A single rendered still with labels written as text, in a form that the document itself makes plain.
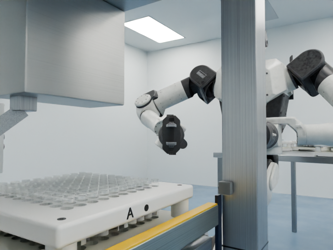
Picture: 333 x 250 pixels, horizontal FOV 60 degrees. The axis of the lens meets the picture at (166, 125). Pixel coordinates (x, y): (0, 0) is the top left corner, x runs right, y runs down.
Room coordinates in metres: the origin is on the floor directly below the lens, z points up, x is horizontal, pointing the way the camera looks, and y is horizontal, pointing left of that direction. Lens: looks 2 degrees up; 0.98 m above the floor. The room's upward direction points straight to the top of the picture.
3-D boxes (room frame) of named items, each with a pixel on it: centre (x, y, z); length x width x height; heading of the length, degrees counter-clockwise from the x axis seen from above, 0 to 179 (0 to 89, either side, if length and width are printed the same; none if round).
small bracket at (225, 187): (0.48, -0.10, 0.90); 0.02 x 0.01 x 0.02; 57
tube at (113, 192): (0.36, 0.07, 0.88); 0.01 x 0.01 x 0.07
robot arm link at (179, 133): (0.96, -0.01, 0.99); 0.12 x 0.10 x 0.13; 179
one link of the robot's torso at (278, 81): (1.20, -0.37, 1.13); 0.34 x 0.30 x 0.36; 58
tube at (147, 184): (0.42, 0.03, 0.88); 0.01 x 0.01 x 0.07
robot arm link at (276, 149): (0.94, -0.32, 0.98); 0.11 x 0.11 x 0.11; 49
